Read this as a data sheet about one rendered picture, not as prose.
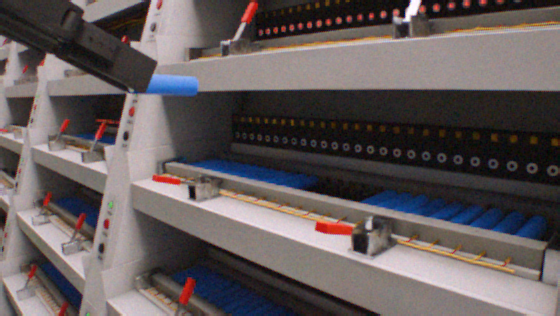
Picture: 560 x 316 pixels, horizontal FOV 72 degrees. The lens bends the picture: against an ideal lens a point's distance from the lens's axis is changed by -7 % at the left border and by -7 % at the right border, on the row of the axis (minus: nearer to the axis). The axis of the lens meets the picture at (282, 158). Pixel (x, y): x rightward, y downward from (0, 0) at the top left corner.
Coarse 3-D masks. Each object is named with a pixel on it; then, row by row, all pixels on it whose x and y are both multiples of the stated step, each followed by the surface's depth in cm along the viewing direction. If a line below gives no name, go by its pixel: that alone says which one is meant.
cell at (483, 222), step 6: (492, 210) 39; (498, 210) 40; (480, 216) 38; (486, 216) 38; (492, 216) 38; (498, 216) 39; (474, 222) 37; (480, 222) 37; (486, 222) 37; (492, 222) 37; (498, 222) 38; (486, 228) 36; (492, 228) 37
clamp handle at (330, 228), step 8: (320, 224) 32; (328, 224) 31; (336, 224) 32; (344, 224) 34; (368, 224) 36; (320, 232) 32; (328, 232) 31; (336, 232) 32; (344, 232) 33; (352, 232) 34; (360, 232) 35; (368, 232) 36
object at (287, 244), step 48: (192, 144) 74; (240, 144) 75; (144, 192) 63; (528, 192) 41; (240, 240) 47; (288, 240) 41; (336, 240) 40; (336, 288) 38; (384, 288) 34; (432, 288) 30; (480, 288) 29; (528, 288) 28
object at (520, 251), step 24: (168, 168) 68; (192, 168) 64; (240, 192) 54; (264, 192) 51; (288, 192) 48; (336, 216) 43; (360, 216) 41; (408, 216) 38; (408, 240) 36; (432, 240) 36; (456, 240) 34; (480, 240) 33; (504, 240) 31; (528, 240) 31; (504, 264) 30; (528, 264) 30
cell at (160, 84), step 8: (152, 80) 35; (160, 80) 35; (168, 80) 36; (176, 80) 36; (184, 80) 37; (192, 80) 38; (128, 88) 35; (152, 88) 35; (160, 88) 35; (168, 88) 36; (176, 88) 37; (184, 88) 37; (192, 88) 38
